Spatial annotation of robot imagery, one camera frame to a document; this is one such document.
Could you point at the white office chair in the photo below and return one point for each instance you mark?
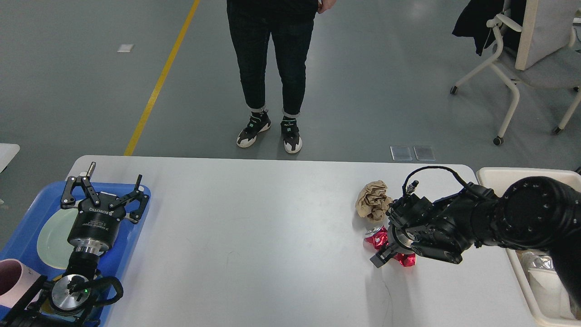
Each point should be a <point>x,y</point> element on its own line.
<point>533,46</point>

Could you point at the aluminium foil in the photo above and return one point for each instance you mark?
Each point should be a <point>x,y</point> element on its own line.
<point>533,260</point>

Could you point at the white paper cup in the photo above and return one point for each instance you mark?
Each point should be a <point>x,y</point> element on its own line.
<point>549,292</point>

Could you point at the white side table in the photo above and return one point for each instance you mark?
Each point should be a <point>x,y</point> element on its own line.
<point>7,153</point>

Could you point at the green plate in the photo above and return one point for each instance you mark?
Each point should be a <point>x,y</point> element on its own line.
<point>52,246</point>

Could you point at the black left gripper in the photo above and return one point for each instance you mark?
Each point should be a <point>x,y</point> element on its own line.
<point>97,225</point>

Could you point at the pink mug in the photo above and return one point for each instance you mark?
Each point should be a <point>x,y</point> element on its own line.
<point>15,279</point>

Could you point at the crumpled brown paper ball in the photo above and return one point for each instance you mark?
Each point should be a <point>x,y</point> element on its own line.
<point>373,202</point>

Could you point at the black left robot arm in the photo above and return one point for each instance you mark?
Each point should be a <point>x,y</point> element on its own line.
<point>83,288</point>

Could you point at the beige plastic bin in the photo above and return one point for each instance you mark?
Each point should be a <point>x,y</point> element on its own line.
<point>499,179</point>

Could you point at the blue plastic tray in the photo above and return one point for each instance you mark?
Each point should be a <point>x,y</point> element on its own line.
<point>22,245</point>

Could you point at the crushed red can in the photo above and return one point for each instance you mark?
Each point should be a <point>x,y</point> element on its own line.
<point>380,236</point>

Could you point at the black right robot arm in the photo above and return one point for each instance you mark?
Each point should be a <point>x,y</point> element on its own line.
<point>538,213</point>

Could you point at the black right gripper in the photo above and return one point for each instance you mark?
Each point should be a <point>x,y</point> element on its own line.
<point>400,243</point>

